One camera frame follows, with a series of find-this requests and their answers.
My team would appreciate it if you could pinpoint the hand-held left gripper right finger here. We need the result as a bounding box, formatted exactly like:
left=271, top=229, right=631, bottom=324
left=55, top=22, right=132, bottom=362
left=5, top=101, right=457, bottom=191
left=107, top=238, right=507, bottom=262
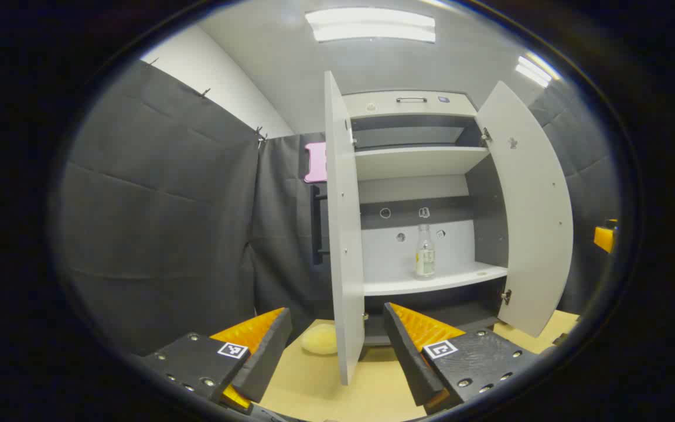
left=383, top=302, right=540, bottom=414

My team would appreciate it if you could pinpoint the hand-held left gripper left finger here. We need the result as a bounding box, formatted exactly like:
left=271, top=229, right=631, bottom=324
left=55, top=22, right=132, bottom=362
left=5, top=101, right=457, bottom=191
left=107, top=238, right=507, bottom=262
left=138, top=307, right=293, bottom=411

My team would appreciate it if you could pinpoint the clear glass bottle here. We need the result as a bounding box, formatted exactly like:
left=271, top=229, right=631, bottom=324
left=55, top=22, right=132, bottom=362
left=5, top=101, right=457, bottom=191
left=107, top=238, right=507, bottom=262
left=415, top=224, right=437, bottom=280

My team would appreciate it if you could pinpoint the grey cabinet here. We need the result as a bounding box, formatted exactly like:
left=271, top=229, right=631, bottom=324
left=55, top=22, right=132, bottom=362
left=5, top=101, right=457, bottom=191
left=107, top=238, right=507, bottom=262
left=340, top=90, right=511, bottom=346

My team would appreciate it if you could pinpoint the pale yellow round sponge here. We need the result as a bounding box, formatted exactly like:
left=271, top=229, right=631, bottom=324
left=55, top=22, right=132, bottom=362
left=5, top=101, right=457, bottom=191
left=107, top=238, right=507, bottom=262
left=301, top=324, right=338, bottom=356

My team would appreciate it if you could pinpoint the dark grey quilted curtain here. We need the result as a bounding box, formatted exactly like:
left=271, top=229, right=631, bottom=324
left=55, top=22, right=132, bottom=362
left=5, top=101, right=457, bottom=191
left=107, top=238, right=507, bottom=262
left=56, top=59, right=262, bottom=358
left=528, top=79, right=622, bottom=317

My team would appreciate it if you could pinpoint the black backdrop cloth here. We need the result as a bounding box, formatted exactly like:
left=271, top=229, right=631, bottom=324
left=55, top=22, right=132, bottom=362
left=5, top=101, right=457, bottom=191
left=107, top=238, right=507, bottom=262
left=250, top=132, right=338, bottom=346

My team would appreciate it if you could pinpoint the small ceiling light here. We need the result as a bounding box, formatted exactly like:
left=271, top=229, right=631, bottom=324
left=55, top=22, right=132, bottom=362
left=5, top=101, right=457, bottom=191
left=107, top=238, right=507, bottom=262
left=515, top=52, right=561, bottom=89

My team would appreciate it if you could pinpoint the long ceiling light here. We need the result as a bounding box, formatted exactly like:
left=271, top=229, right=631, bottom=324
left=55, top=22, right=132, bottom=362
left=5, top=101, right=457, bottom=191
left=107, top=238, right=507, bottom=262
left=305, top=7, right=437, bottom=43

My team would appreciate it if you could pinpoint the black door handle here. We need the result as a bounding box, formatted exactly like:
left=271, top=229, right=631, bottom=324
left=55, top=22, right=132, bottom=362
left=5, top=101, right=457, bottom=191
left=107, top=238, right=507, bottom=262
left=310, top=185, right=331, bottom=266

